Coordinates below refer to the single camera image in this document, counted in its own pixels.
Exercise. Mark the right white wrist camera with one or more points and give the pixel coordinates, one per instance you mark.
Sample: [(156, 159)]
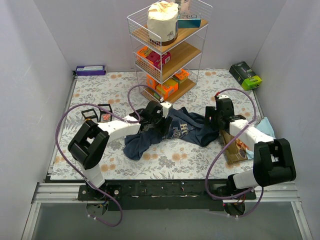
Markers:
[(220, 96)]

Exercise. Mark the black display case pink brooch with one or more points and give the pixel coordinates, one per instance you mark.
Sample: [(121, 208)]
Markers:
[(103, 115)]

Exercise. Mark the teal blue box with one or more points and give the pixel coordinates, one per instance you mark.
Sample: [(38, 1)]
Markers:
[(189, 20)]

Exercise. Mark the orange yellow box bottom front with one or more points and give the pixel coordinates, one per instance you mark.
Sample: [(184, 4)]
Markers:
[(168, 88)]

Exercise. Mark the navy blue printed t-shirt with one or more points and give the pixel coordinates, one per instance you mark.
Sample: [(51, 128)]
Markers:
[(185, 125)]

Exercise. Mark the cassava chips bag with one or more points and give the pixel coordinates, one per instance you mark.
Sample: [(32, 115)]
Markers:
[(242, 148)]

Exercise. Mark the magenta pink box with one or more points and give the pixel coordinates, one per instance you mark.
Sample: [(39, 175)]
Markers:
[(163, 59)]

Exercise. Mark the black green box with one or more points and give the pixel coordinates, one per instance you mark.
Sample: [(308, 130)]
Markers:
[(245, 76)]

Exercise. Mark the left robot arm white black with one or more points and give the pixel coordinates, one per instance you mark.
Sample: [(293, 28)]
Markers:
[(88, 145)]

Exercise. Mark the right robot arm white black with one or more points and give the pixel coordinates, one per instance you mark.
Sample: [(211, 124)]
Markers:
[(273, 161)]

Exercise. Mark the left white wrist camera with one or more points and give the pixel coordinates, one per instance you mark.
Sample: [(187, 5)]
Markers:
[(166, 106)]

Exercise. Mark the orange box bottom left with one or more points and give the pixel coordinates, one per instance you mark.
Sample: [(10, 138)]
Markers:
[(151, 82)]

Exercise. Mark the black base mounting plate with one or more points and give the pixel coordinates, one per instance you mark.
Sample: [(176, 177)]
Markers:
[(155, 194)]

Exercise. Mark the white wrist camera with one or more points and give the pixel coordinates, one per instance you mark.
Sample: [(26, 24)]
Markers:
[(166, 106), (220, 96)]

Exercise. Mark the black display case gold brooch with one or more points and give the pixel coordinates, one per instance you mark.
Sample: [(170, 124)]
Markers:
[(90, 114)]

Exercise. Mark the orange green box bottom back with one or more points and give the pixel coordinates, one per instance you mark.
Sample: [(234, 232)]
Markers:
[(181, 76)]

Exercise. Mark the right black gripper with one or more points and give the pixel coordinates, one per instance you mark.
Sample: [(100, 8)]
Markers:
[(211, 117)]

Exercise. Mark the white wire shelf rack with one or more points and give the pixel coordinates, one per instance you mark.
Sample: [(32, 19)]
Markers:
[(185, 52)]

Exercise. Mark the aluminium rail frame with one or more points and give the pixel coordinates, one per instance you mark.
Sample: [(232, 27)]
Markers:
[(58, 215)]

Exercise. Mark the pink white carton top shelf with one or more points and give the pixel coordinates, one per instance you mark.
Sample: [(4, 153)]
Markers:
[(183, 6)]

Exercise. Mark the cream paper wrapped roll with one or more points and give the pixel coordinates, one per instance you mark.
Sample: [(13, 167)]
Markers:
[(162, 22)]

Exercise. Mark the purple flat box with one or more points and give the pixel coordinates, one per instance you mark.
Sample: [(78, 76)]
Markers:
[(91, 70)]

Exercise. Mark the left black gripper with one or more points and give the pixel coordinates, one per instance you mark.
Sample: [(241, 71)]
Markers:
[(164, 122)]

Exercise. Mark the floral patterned table mat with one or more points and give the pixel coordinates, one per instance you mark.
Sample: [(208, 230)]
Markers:
[(170, 157)]

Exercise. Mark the orange snack box upper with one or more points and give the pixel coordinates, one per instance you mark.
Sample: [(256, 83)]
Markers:
[(148, 54)]

